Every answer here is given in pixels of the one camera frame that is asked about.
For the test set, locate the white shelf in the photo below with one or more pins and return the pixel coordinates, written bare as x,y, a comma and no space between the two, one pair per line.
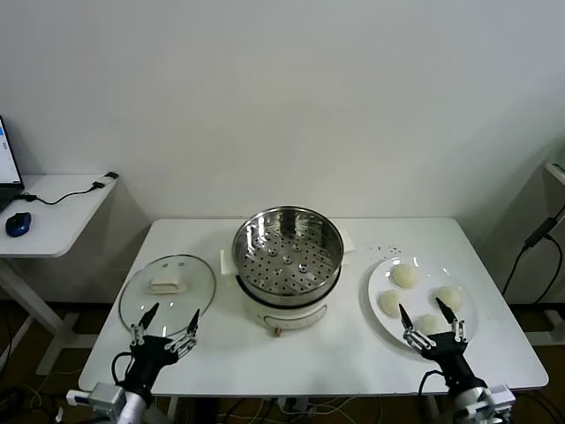
557,171

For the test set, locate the white power strip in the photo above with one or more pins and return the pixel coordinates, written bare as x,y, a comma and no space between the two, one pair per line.
289,403

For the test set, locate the white steamed baozi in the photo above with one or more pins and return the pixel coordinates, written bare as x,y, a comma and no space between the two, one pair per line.
389,304
430,324
406,276
451,296

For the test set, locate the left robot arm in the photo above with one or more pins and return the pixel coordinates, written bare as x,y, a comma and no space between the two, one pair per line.
134,408

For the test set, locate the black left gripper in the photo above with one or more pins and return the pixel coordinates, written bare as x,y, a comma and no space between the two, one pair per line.
150,351

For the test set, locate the blue computer mouse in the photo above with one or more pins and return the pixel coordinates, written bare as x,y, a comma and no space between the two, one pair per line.
18,222

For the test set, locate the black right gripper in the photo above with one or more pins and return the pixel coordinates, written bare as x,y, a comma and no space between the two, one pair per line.
448,353

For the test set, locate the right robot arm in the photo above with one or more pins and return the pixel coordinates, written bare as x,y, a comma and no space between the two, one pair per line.
472,404

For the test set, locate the black laptop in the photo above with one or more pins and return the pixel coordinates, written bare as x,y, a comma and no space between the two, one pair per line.
6,154

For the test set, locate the dark crumbs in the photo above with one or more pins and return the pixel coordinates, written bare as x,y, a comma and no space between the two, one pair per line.
394,251

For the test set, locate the white round plate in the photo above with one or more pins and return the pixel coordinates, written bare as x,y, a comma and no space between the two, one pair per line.
424,282

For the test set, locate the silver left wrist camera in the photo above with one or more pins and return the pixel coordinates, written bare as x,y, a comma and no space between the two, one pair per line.
101,396

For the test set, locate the white electric cooker base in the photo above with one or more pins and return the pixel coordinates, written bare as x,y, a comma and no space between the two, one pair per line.
287,318

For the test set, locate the steel steamer basket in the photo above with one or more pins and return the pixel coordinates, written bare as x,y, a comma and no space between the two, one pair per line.
287,260

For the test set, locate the white side desk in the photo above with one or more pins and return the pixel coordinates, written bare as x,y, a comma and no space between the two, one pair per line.
57,229

